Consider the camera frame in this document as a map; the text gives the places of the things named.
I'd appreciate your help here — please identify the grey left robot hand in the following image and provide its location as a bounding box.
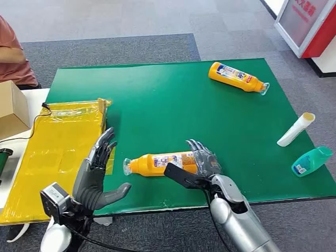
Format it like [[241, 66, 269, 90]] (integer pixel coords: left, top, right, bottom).
[[72, 127, 132, 213]]

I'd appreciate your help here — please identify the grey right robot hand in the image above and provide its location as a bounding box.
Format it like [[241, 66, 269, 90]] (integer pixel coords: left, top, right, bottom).
[[164, 139, 222, 191]]

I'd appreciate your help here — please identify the orange bottle with clear cap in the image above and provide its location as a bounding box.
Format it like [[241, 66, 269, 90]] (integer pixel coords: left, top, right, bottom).
[[208, 61, 270, 96], [122, 151, 199, 177]]

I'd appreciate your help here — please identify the white tube bottle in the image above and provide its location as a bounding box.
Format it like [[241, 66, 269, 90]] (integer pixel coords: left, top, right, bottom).
[[276, 112, 316, 148]]

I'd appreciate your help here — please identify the teal plastic bottle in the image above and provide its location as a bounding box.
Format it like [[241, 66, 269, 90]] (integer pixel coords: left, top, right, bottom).
[[291, 146, 334, 178]]

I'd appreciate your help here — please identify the yellow plastic sheet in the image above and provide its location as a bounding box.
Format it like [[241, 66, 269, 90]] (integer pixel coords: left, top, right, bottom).
[[0, 98, 116, 225]]

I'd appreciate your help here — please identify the green table mat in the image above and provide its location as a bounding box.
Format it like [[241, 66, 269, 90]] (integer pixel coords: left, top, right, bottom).
[[45, 58, 336, 216]]

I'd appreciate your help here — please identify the dark green round object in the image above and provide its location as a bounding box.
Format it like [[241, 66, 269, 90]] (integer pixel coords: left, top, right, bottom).
[[0, 148, 14, 186]]

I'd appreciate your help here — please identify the brown cardboard box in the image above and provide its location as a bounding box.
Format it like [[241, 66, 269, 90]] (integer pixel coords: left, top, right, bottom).
[[0, 80, 31, 141]]

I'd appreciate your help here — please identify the person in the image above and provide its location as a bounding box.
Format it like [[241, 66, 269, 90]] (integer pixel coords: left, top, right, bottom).
[[0, 15, 42, 90]]

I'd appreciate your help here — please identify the red and white display stand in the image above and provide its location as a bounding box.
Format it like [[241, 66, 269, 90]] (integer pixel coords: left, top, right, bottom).
[[274, 0, 336, 59]]

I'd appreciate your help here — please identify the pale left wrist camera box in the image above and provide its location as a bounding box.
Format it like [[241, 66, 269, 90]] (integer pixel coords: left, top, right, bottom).
[[39, 182, 73, 219]]

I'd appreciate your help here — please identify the thin black cable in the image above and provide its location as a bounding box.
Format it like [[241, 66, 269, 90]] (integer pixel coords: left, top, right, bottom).
[[0, 102, 52, 144]]

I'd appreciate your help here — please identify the white strap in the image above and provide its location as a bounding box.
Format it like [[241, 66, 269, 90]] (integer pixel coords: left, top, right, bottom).
[[6, 223, 31, 244]]

